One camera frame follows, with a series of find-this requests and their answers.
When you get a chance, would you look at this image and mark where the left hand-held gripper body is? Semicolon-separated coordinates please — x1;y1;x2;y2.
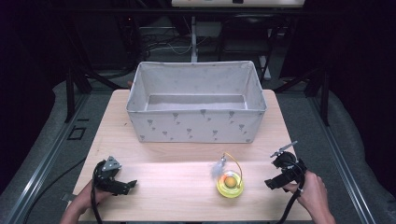
92;155;129;196

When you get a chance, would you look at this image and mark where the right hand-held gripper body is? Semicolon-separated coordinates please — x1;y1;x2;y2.
269;140;308;189

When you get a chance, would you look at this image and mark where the yellow feather cat toy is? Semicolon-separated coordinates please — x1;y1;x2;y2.
211;151;246;200

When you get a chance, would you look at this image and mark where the grey printed fabric storage box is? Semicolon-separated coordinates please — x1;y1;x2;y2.
125;60;268;145

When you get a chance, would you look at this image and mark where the person's left hand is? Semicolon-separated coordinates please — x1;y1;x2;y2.
74;179;114;217

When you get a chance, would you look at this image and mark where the person's right hand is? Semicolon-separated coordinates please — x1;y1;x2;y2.
282;170;329;217

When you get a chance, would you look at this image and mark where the black metal stand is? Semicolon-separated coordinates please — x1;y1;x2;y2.
273;66;331;127
64;63;125;124

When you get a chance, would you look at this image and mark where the black chair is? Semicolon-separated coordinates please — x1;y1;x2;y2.
217;12;283;54

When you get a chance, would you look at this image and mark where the white desk leg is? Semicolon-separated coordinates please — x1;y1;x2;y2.
190;15;200;63

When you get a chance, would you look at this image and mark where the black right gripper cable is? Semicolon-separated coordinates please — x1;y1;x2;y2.
275;160;308;224

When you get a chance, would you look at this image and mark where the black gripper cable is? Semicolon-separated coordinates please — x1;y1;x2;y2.
90;161;105;224
275;160;308;224

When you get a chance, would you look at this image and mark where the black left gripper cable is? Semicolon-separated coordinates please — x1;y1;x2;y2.
90;161;105;224

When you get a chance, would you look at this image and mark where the aluminium floor rail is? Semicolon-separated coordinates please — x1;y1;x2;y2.
307;92;378;224
0;92;92;224

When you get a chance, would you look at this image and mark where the black floor cable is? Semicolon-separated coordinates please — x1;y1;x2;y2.
21;158;87;224

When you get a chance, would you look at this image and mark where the white floor cable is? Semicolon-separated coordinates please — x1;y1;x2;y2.
148;36;209;56

